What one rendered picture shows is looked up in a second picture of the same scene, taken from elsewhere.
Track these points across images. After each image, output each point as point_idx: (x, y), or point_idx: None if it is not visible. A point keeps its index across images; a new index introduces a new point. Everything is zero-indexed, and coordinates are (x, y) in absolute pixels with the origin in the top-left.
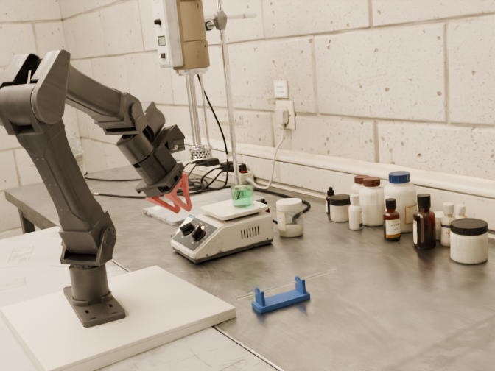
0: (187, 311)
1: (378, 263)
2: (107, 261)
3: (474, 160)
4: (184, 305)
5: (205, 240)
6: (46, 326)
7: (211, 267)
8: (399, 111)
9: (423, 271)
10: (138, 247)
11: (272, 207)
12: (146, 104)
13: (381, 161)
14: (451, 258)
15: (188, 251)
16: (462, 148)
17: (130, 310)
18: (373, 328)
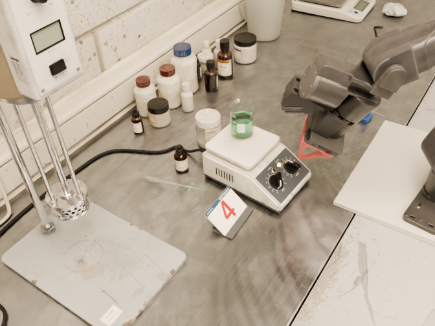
0: (408, 138)
1: (267, 88)
2: (333, 261)
3: (174, 13)
4: (400, 143)
5: (298, 159)
6: None
7: (310, 167)
8: (117, 6)
9: (272, 71)
10: (279, 254)
11: (109, 182)
12: (329, 58)
13: (108, 66)
14: (250, 62)
15: (305, 178)
16: (166, 9)
17: (430, 168)
18: None
